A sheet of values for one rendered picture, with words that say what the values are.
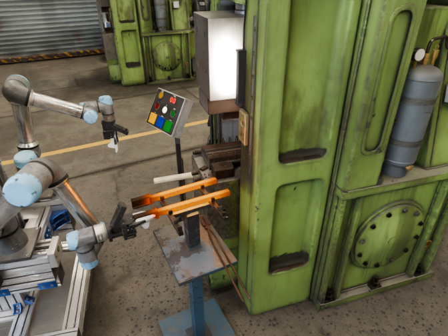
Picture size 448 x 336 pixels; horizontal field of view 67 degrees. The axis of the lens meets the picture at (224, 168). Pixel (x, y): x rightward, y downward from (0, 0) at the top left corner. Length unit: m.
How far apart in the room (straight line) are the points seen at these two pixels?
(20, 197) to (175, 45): 5.73
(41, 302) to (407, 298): 2.40
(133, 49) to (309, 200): 5.42
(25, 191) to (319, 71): 1.31
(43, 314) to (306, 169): 1.74
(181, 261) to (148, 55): 5.51
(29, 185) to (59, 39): 8.51
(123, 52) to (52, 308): 5.18
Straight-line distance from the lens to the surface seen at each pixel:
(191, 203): 1.58
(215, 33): 1.74
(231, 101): 1.90
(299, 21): 1.57
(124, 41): 6.83
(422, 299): 2.84
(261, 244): 1.97
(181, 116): 2.38
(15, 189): 1.42
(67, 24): 9.78
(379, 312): 2.64
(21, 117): 2.26
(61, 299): 2.46
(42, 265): 1.95
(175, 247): 1.76
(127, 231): 1.54
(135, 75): 6.92
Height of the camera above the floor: 1.97
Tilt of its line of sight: 31 degrees down
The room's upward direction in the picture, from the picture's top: straight up
